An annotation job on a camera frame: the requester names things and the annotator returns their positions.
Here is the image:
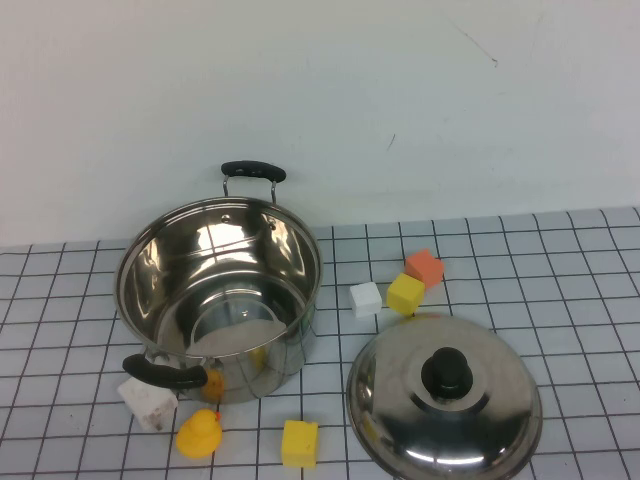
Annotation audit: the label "stainless steel lid black knob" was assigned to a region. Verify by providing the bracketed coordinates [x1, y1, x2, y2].
[345, 313, 544, 480]

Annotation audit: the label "small white foam cube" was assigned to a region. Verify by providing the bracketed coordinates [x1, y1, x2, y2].
[349, 281, 384, 319]

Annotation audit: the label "yellow foam cube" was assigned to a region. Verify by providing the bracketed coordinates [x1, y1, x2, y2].
[280, 419, 320, 470]
[386, 272, 427, 317]

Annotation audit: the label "orange foam cube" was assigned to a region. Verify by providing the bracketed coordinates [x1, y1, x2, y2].
[404, 248, 446, 290]

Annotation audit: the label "yellow rubber duck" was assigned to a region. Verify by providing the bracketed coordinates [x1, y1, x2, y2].
[175, 408, 223, 460]

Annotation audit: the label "white black-grid checked tablecloth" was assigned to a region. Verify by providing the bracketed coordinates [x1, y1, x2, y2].
[0, 205, 640, 480]

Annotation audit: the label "large dirty white foam block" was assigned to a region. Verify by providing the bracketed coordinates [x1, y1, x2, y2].
[117, 377, 180, 433]

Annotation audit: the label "stainless steel pot black handles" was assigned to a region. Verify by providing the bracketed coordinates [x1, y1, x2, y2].
[114, 159, 325, 405]

